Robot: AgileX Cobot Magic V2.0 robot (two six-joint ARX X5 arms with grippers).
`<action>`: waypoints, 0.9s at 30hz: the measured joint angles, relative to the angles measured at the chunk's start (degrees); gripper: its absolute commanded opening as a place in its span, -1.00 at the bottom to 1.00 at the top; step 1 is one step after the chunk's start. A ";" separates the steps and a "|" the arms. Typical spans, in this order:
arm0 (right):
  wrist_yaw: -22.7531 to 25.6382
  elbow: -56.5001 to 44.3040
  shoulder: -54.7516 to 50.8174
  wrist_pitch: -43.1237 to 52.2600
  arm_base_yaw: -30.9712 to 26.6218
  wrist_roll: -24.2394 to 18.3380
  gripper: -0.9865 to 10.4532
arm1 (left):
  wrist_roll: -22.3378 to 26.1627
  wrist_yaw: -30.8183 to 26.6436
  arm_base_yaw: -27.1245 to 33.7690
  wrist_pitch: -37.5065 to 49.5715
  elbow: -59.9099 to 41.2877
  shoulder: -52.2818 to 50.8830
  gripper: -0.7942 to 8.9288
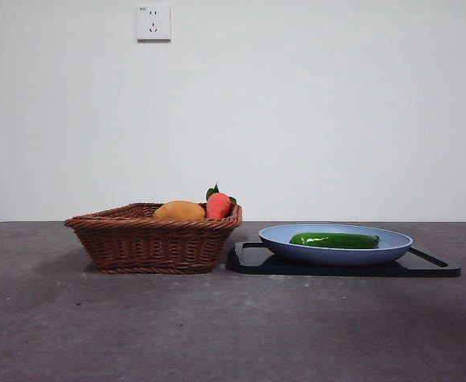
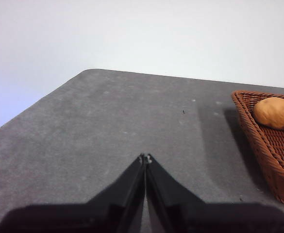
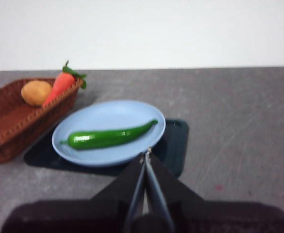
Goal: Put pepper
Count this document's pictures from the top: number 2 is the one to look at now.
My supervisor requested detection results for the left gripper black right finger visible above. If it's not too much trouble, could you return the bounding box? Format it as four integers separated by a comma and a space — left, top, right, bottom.
145, 152, 284, 233

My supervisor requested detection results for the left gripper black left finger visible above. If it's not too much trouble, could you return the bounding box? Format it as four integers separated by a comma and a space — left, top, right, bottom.
0, 152, 146, 233

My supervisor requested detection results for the brown wicker basket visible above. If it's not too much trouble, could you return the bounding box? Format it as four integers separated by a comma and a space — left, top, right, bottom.
231, 90, 284, 207

